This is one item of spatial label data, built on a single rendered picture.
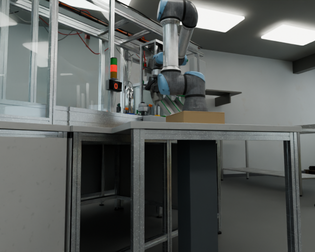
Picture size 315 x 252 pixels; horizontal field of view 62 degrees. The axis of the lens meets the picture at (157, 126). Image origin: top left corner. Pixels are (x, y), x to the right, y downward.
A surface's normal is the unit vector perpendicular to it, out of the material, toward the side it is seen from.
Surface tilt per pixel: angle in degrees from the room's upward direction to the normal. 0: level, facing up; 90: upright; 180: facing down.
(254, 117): 90
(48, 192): 90
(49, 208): 90
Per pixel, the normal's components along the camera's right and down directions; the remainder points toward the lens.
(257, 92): 0.34, -0.07
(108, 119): 0.76, -0.05
